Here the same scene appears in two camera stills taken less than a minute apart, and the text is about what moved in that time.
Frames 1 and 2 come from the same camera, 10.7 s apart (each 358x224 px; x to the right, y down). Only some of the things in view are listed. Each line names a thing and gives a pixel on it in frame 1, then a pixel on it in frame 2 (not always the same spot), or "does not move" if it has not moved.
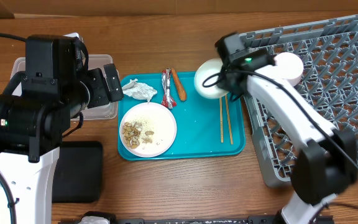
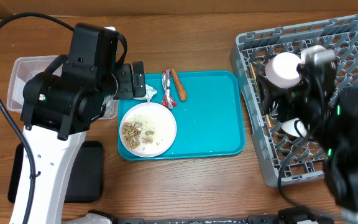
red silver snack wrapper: [168, 101] does not move
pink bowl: [289, 66] does not move
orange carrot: [181, 90] does not move
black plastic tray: [78, 173] does not move
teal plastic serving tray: [204, 126] does not move
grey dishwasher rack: [339, 78] does not move
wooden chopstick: [221, 120] -> [258, 87]
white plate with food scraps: [148, 129] does not move
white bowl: [205, 70] -> [318, 54]
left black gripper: [101, 94] -> [127, 89]
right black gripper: [222, 83] -> [288, 99]
